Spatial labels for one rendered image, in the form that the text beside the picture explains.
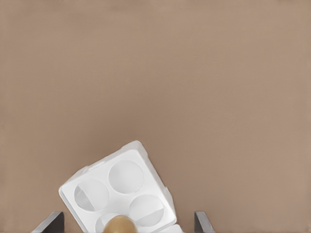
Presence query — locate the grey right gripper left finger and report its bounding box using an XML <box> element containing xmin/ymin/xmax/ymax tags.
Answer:
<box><xmin>31</xmin><ymin>211</ymin><xmax>65</xmax><ymax>233</ymax></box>

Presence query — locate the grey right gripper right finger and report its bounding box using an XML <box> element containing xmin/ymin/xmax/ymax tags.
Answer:
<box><xmin>194</xmin><ymin>211</ymin><xmax>216</xmax><ymax>233</ymax></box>

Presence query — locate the brown egg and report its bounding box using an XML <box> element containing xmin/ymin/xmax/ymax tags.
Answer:
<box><xmin>103</xmin><ymin>215</ymin><xmax>137</xmax><ymax>233</ymax></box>

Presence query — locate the white egg box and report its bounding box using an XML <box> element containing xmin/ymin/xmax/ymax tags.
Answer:
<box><xmin>58</xmin><ymin>140</ymin><xmax>177</xmax><ymax>233</ymax></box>

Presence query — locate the white egg box lid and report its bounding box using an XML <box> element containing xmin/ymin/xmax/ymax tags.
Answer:
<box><xmin>137</xmin><ymin>223</ymin><xmax>183</xmax><ymax>233</ymax></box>

